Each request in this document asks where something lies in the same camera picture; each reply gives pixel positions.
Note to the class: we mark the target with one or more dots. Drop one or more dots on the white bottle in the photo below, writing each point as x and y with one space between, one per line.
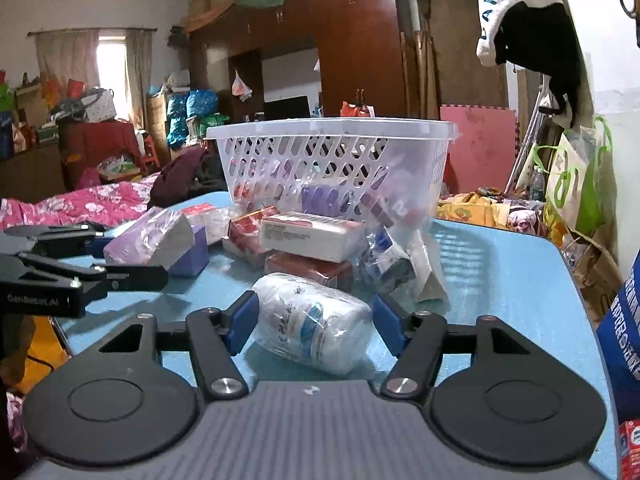
315 322

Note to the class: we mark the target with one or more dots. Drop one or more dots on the window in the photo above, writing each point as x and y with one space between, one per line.
112 80

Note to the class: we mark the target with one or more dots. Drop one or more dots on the brown wooden wardrobe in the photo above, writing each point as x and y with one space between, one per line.
360 35

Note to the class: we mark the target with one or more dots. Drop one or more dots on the brown paper bag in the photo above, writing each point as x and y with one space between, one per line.
595 275

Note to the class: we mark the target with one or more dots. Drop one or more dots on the blue plastic bag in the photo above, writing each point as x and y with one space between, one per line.
177 120
202 104

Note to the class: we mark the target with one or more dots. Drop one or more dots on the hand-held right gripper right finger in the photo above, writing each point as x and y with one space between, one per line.
387 322

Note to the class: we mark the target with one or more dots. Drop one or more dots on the white patterned gift bag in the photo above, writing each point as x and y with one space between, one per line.
98 106

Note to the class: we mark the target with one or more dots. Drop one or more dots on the cardboard boxes on wardrobe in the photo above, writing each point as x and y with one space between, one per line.
210 7

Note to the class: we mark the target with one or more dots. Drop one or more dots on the black television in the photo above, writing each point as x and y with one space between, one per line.
287 108

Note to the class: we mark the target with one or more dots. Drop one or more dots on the flat red box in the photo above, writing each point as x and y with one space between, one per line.
310 270

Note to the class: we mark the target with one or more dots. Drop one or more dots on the blue white box in bag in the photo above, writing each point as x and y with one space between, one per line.
387 260

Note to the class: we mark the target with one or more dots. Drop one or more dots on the yellow patterned blanket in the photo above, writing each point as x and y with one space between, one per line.
470 210

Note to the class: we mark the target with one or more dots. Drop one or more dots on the orange bag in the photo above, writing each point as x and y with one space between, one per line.
356 110

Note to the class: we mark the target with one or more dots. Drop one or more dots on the beige curtain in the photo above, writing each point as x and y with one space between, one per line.
139 85
67 60

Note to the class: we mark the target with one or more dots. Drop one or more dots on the blue shopping bag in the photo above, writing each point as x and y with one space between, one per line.
622 345

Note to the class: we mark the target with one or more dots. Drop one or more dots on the clear water bottle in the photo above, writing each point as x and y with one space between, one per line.
536 185

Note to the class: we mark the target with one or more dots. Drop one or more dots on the red carton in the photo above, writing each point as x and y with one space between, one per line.
631 450

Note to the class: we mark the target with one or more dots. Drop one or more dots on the red stool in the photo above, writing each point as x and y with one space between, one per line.
148 152

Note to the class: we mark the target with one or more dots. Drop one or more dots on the large purple box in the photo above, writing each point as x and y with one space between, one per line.
155 240

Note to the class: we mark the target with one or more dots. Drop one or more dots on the white plastic basket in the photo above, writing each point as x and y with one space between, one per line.
330 170

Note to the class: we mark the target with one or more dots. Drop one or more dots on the red cloth covered cabinet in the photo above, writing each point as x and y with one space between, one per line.
95 150

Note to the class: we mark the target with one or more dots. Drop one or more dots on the pink foam mat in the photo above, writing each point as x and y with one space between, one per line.
477 150

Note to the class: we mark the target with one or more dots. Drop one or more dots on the metal crutch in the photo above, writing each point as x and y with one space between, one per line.
525 150

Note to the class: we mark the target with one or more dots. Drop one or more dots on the small purple box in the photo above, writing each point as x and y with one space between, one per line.
325 202

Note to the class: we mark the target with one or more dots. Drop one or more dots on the dark clothes pile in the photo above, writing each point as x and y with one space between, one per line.
185 175

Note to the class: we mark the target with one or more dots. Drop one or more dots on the green white tote bag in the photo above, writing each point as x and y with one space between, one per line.
570 185

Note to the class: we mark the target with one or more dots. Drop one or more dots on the hanging pink plastic bag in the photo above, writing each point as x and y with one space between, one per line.
241 86

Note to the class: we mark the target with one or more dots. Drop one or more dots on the yellow box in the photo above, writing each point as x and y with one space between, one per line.
45 360

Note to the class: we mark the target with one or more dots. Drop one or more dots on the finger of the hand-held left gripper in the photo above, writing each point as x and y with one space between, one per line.
135 277
97 247

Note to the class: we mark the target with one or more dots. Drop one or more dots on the long white box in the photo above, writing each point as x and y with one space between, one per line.
312 237

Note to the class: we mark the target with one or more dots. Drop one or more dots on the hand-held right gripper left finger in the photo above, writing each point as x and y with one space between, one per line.
242 322

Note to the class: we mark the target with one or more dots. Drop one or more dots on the pink floral blanket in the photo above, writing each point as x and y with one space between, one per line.
80 205

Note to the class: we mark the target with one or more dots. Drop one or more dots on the pink white packet in bag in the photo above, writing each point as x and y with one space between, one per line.
207 222

